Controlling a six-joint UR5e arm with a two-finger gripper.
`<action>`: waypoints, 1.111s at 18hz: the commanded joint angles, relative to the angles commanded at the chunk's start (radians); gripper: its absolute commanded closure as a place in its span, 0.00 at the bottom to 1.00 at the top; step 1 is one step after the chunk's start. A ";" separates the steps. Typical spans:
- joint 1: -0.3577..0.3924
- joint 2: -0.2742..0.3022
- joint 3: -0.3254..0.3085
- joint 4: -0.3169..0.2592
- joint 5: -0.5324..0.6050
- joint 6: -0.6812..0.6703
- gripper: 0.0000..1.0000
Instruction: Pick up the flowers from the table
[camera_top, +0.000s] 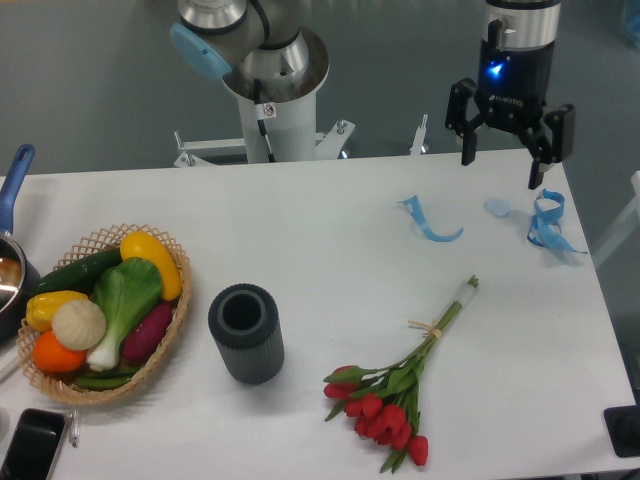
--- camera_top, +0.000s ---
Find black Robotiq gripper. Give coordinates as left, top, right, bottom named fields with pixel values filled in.
left=445, top=40, right=575, bottom=189

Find red tulip bouquet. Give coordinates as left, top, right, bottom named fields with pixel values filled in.
left=323, top=275, right=480, bottom=473

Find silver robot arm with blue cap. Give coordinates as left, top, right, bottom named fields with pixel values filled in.
left=170, top=1, right=575, bottom=188

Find small blue plastic cap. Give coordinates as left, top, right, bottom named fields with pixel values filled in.
left=484, top=198, right=511, bottom=218

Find silver robot wrist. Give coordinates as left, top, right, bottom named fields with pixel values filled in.
left=483, top=1, right=561, bottom=51

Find tangled blue ribbon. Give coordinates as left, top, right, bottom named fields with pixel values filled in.
left=526, top=189, right=587, bottom=254

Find curled blue ribbon strip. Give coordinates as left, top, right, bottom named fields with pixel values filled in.
left=399, top=195, right=464, bottom=243

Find dark grey ribbed vase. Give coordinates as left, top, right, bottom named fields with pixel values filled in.
left=208, top=283, right=285, bottom=385

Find yellow squash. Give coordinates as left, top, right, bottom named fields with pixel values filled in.
left=120, top=231, right=182, bottom=301

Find green bok choy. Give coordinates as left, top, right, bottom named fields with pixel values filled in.
left=87, top=257, right=162, bottom=372

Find purple sweet potato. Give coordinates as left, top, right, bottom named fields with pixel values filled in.
left=122, top=302, right=173, bottom=365

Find green cucumber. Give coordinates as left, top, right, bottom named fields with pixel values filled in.
left=32, top=249, right=122, bottom=295

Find cream steamed bun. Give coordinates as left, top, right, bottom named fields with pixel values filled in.
left=52, top=300, right=106, bottom=351

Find green pea pods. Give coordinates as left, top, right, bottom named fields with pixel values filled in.
left=72, top=367, right=140, bottom=391

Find yellow bell pepper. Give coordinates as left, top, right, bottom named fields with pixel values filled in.
left=25, top=290, right=89, bottom=332

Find orange fruit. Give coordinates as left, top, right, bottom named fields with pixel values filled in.
left=32, top=331, right=86, bottom=373

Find woven wicker basket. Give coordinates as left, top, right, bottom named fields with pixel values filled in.
left=16, top=224, right=192, bottom=405

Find clear pen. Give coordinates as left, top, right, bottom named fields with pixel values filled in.
left=68, top=409, right=80, bottom=448

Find black smartphone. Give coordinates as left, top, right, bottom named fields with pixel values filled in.
left=1, top=408, right=67, bottom=480

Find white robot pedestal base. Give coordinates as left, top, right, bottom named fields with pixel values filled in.
left=174, top=92, right=356, bottom=168

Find blue handled saucepan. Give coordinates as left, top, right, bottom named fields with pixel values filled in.
left=1, top=144, right=40, bottom=342

